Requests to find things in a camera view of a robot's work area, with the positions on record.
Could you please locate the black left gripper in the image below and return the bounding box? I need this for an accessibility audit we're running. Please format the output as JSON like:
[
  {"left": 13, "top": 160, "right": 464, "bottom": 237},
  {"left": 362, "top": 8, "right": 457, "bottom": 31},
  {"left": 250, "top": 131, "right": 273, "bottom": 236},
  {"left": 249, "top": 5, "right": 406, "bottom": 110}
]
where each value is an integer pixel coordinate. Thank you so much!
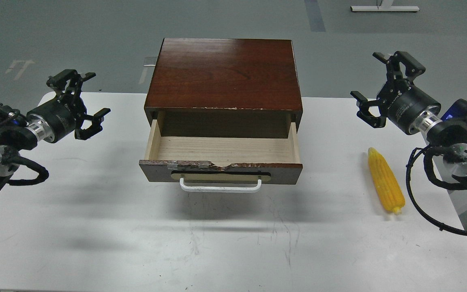
[{"left": 26, "top": 69, "right": 111, "bottom": 144}]

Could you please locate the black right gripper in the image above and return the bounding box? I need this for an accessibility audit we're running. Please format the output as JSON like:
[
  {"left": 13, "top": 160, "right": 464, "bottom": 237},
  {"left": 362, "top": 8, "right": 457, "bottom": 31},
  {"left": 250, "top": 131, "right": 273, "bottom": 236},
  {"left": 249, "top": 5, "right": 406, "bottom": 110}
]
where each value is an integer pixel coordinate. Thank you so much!
[{"left": 350, "top": 51, "right": 441, "bottom": 135}]

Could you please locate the yellow corn cob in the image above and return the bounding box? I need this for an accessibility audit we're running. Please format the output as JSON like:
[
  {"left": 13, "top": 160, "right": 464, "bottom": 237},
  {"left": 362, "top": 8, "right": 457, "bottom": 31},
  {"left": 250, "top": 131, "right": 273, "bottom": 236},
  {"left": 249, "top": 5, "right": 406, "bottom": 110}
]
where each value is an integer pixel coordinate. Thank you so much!
[{"left": 367, "top": 147, "right": 405, "bottom": 215}]

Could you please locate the wooden drawer with white handle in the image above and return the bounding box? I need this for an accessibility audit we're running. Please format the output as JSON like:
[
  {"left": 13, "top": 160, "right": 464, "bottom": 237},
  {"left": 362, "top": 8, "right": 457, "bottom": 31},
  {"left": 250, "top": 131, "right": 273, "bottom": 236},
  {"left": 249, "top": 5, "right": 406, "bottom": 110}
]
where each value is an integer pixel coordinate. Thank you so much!
[{"left": 139, "top": 110, "right": 303, "bottom": 185}]

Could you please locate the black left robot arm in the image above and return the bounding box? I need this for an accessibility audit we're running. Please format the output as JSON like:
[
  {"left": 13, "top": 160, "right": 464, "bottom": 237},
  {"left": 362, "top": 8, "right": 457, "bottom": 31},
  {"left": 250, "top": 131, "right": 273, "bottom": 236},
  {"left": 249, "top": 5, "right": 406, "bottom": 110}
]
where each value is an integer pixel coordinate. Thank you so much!
[{"left": 0, "top": 69, "right": 111, "bottom": 191}]

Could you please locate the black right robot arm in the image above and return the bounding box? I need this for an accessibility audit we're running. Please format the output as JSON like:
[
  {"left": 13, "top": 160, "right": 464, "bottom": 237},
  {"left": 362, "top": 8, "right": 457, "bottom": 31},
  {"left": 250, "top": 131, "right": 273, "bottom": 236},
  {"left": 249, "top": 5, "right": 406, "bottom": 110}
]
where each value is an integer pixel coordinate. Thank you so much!
[{"left": 350, "top": 51, "right": 467, "bottom": 236}]

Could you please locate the white table leg base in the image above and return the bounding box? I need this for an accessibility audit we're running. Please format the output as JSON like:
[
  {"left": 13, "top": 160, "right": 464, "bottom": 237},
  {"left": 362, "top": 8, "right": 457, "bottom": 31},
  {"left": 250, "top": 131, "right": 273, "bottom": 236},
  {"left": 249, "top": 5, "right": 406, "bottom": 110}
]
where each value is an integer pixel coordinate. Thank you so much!
[{"left": 350, "top": 0, "right": 420, "bottom": 13}]

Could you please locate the dark wooden cabinet box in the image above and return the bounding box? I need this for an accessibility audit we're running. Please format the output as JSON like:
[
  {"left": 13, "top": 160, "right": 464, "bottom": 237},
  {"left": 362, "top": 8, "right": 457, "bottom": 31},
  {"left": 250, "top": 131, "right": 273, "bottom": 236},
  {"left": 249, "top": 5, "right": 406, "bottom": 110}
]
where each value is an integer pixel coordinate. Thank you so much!
[{"left": 144, "top": 38, "right": 303, "bottom": 125}]

